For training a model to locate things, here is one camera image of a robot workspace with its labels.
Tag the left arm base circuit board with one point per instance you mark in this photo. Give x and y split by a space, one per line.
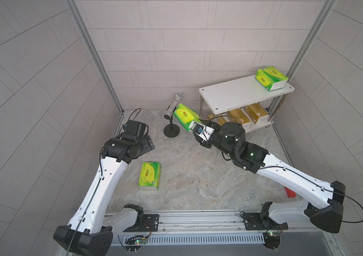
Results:
135 243

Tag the glitter microphone on black stand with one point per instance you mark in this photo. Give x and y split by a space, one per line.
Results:
172 130

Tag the small red block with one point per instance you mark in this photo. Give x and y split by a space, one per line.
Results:
290 193

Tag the green tissue pack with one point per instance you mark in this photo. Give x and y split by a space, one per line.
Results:
185 116
150 176
271 78

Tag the gold tissue pack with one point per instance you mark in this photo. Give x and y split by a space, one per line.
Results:
238 116
256 113
219 119

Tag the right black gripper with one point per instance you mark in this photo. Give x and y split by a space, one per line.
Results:
207 144

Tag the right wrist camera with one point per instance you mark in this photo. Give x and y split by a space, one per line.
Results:
198 128

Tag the aluminium mounting rail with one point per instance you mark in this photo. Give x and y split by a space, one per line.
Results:
210 227

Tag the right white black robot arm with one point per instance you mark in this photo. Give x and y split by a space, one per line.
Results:
321 203

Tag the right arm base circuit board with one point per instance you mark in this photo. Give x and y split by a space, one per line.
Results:
272 240

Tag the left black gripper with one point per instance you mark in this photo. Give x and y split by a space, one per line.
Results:
148 142

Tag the white two-tier shelf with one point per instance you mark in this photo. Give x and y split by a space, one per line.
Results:
226 96

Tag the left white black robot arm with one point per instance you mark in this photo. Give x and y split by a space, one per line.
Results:
85 233

